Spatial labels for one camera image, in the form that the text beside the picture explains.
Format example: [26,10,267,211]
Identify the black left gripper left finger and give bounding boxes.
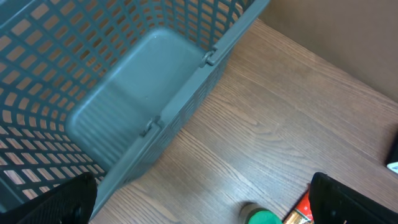
[1,172,97,224]

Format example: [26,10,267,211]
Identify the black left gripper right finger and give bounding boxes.
[309,172,397,224]

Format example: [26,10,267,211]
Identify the spaghetti pack orange ends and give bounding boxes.
[283,191,314,224]

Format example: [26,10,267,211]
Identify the green lid jar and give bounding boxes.
[238,202,282,224]

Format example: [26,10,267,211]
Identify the white barcode scanner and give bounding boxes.
[385,134,398,174]

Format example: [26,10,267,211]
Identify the grey plastic shopping basket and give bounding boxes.
[1,0,268,213]

